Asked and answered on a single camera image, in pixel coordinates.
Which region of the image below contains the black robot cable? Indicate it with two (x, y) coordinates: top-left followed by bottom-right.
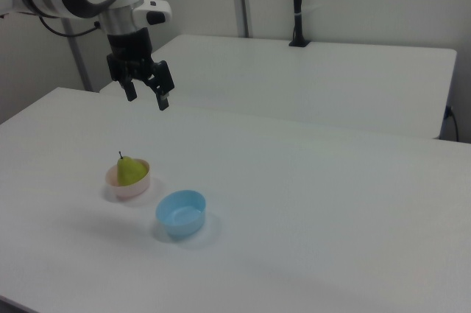
(38, 16), (102, 38)

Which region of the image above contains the green pear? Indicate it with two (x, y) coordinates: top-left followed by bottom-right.
(116, 151), (149, 187)

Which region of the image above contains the black power cable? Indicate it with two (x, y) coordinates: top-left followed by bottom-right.
(445, 105), (461, 141)

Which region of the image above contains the black camera stand pole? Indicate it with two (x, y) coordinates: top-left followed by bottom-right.
(288, 0), (311, 48)

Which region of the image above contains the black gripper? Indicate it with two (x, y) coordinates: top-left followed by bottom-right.
(106, 28), (175, 111)

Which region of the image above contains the blue plastic bowl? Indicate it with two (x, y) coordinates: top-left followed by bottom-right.
(155, 189), (207, 239)

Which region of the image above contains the pink plastic bowl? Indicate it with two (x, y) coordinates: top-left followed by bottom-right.
(105, 158), (152, 202)

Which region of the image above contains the white back table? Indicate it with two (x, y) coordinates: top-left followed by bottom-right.
(99, 34), (458, 140)

